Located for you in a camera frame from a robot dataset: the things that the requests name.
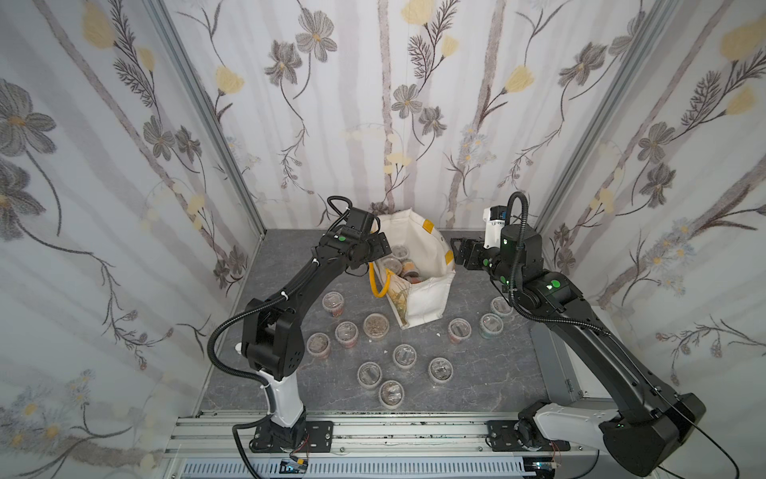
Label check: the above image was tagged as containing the orange label seed jar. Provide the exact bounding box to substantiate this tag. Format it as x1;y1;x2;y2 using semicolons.
400;259;423;285

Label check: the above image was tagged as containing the white canvas tote bag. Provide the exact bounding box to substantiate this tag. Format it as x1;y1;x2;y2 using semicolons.
369;210;456;329

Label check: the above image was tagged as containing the seed jar row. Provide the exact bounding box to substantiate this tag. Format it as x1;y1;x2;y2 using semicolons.
392;343;418;370

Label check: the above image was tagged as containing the yellow stripe lid seed jar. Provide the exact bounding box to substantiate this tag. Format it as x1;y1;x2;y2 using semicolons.
428;357;454;385

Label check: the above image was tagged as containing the red green label seed jar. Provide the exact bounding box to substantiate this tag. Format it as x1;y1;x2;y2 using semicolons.
357;361;383;390

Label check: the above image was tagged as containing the clear lid seed jar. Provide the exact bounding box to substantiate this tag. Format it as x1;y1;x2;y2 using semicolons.
378;379;405;410

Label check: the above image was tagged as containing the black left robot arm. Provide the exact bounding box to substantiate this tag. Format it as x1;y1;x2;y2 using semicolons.
207;196;391;452

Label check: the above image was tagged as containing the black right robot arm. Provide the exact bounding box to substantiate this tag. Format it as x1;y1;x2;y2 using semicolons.
450;192;706;477

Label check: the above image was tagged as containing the clear lid jar in bag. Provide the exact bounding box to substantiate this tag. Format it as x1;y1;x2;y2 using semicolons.
382;257;403;275

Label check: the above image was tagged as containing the silver metal case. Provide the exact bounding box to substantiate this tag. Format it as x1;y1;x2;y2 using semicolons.
531;323;612;405

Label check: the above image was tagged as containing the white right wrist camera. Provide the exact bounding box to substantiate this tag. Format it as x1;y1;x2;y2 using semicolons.
483;206;507;249

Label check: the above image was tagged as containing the white slotted cable duct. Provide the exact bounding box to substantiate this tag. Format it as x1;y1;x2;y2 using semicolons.
178;457;537;479

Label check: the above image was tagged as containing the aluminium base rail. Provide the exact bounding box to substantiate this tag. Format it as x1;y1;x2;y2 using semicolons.
162;411;596;461

